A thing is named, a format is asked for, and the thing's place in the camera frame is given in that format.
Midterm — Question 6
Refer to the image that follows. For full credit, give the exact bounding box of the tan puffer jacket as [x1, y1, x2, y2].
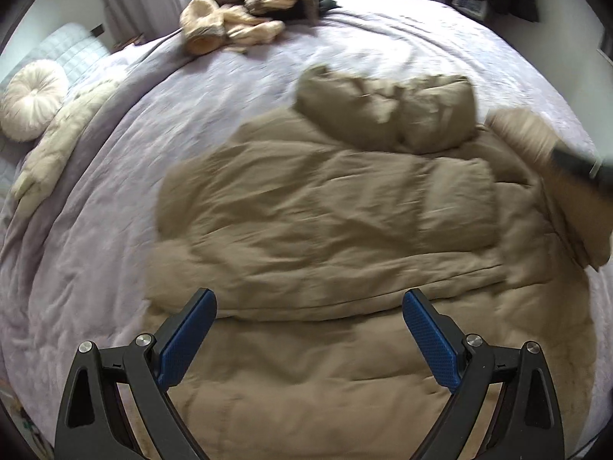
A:
[144, 66, 612, 459]

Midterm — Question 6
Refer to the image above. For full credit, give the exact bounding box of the beige striped clothes pile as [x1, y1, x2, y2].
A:
[180, 0, 339, 56]

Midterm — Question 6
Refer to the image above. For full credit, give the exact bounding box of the lavender embossed bedspread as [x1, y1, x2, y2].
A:
[1, 0, 612, 453]

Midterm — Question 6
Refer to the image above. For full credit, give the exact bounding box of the cream quilted blanket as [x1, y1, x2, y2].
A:
[10, 78, 121, 218]

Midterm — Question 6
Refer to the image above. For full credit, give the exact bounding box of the round cream pillow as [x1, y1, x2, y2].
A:
[1, 59, 70, 142]

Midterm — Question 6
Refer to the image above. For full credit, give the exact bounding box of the light blue quilted headboard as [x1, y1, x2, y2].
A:
[1, 23, 110, 89]

